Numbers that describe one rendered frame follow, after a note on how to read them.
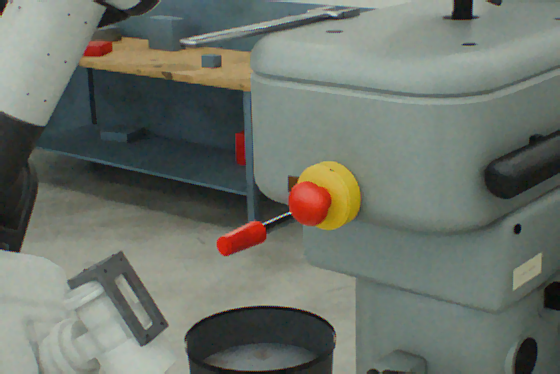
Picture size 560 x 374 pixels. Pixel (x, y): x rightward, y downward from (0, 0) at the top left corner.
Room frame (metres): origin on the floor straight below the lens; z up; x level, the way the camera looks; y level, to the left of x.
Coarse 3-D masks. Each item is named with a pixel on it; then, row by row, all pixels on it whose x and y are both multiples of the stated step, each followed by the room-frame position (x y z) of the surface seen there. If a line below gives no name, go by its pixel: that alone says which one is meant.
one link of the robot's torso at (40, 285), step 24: (0, 264) 1.00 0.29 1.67; (24, 264) 1.03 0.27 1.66; (48, 264) 1.07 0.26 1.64; (0, 288) 0.98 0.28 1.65; (24, 288) 1.01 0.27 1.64; (48, 288) 1.04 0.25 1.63; (0, 312) 0.96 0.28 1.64; (24, 312) 0.99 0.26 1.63; (48, 312) 1.02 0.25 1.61; (72, 312) 1.05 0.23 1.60; (0, 336) 0.94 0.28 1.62; (24, 336) 0.97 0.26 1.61; (48, 336) 0.98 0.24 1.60; (0, 360) 0.92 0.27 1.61; (24, 360) 0.94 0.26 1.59; (48, 360) 0.96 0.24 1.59
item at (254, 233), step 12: (288, 216) 1.03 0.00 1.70; (240, 228) 0.98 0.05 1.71; (252, 228) 0.98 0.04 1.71; (264, 228) 0.99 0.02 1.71; (276, 228) 1.01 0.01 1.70; (228, 240) 0.95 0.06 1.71; (240, 240) 0.96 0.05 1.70; (252, 240) 0.97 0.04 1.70; (264, 240) 0.99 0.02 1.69; (228, 252) 0.95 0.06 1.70
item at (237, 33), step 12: (312, 12) 1.11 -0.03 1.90; (324, 12) 1.11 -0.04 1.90; (336, 12) 1.11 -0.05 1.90; (348, 12) 1.12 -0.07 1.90; (264, 24) 1.04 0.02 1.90; (276, 24) 1.04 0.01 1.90; (288, 24) 1.05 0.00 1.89; (300, 24) 1.07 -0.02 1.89; (204, 36) 0.97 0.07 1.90; (216, 36) 0.97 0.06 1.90; (228, 36) 0.98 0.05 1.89; (240, 36) 1.00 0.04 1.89
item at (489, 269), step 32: (352, 224) 1.03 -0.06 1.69; (512, 224) 0.94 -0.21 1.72; (544, 224) 0.99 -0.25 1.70; (320, 256) 1.06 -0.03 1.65; (352, 256) 1.03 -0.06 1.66; (384, 256) 1.01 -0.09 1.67; (416, 256) 0.98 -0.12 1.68; (448, 256) 0.96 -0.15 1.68; (480, 256) 0.94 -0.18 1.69; (512, 256) 0.94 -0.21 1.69; (544, 256) 0.99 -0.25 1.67; (416, 288) 0.98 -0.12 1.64; (448, 288) 0.96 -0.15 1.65; (480, 288) 0.94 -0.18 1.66; (512, 288) 0.94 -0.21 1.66
